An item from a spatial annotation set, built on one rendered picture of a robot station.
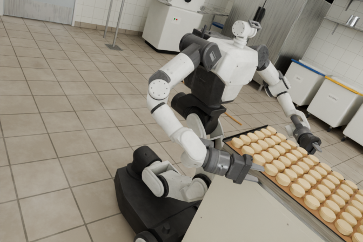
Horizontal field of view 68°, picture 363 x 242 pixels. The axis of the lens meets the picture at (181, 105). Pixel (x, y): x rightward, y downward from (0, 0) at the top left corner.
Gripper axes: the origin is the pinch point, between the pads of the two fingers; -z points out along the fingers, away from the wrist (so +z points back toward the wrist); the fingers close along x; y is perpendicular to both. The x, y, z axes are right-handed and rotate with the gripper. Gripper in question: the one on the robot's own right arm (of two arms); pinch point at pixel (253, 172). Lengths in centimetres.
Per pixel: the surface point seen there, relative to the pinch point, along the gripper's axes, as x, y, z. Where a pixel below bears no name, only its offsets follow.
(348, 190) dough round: 1.2, 5.2, -41.6
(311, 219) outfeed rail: -4.7, -10.2, -22.0
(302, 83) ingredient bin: -43, 353, -190
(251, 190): -11.7, 4.7, -5.9
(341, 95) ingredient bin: -31, 305, -228
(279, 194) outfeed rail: -5.2, -1.1, -13.0
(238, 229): -31.2, 2.0, -8.5
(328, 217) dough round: 1.0, -13.5, -23.3
